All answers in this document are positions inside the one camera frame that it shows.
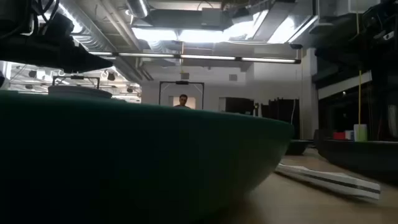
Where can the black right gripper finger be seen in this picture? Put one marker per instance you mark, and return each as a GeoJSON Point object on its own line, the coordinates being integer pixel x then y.
{"type": "Point", "coordinates": [348, 55]}

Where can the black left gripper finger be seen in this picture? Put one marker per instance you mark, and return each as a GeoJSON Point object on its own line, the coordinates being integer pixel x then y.
{"type": "Point", "coordinates": [84, 62]}

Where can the green plastic plate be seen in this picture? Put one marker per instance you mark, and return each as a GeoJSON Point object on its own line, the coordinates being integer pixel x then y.
{"type": "Point", "coordinates": [124, 155]}

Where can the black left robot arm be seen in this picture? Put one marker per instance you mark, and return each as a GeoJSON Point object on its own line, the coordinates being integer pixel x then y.
{"type": "Point", "coordinates": [14, 14]}

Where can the pale green paper cup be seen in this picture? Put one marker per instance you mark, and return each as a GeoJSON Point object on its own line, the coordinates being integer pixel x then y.
{"type": "Point", "coordinates": [360, 133]}

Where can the white and blue box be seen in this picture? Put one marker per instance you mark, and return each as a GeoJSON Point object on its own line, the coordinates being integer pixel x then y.
{"type": "Point", "coordinates": [349, 135]}

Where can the red box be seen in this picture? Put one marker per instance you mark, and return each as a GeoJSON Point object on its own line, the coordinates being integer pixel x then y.
{"type": "Point", "coordinates": [339, 136]}

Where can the black curtain partition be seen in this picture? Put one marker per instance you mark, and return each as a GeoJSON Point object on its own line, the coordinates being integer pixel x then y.
{"type": "Point", "coordinates": [280, 110]}

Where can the person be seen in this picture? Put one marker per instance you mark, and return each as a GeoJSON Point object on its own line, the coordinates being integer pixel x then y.
{"type": "Point", "coordinates": [183, 99]}

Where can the black monitor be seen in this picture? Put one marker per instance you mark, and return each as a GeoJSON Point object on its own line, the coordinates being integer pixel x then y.
{"type": "Point", "coordinates": [239, 105]}

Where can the long ceiling tube light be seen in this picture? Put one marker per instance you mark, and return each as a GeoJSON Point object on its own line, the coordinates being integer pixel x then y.
{"type": "Point", "coordinates": [205, 57]}

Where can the grey ceiling-mounted box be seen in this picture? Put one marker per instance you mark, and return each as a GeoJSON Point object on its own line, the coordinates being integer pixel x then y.
{"type": "Point", "coordinates": [214, 17]}

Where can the black ceiling camera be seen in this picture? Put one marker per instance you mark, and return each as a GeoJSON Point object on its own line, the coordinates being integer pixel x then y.
{"type": "Point", "coordinates": [295, 46]}

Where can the round silver air duct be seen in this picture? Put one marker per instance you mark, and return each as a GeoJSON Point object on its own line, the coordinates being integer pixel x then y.
{"type": "Point", "coordinates": [138, 7]}

